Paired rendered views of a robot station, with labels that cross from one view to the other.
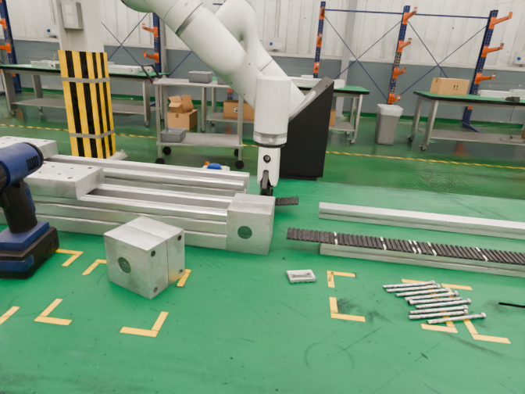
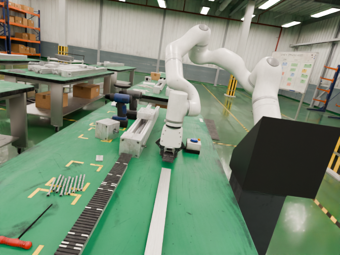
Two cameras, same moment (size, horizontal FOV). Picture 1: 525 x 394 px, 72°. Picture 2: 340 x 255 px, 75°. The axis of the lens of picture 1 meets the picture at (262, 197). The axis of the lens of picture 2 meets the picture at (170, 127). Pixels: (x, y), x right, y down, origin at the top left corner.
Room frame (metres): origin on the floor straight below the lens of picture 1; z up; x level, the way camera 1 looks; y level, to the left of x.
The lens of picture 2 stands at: (0.80, -1.01, 1.26)
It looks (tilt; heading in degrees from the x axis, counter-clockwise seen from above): 17 degrees down; 85
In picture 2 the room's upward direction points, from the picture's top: 9 degrees clockwise
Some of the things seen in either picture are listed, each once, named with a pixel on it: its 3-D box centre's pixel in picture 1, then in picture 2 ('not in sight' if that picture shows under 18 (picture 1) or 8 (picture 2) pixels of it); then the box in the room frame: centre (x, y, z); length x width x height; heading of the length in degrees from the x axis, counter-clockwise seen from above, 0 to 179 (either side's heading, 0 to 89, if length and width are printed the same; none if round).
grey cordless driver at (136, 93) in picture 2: not in sight; (127, 103); (0.60, 0.66, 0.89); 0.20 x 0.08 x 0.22; 3
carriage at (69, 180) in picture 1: (58, 184); (146, 115); (0.76, 0.46, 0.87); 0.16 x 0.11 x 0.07; 84
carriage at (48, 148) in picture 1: (19, 154); not in sight; (0.98, 0.69, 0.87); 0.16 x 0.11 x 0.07; 84
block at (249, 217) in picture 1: (251, 220); (133, 144); (0.73, 0.02, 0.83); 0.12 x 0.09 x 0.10; 174
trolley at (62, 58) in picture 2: not in sight; (67, 74); (-1.51, 4.97, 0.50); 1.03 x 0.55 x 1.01; 90
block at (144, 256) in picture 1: (151, 252); (109, 129); (0.57, 0.20, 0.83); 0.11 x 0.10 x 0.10; 153
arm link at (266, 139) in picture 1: (269, 137); (173, 122); (0.90, -0.01, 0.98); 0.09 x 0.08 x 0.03; 174
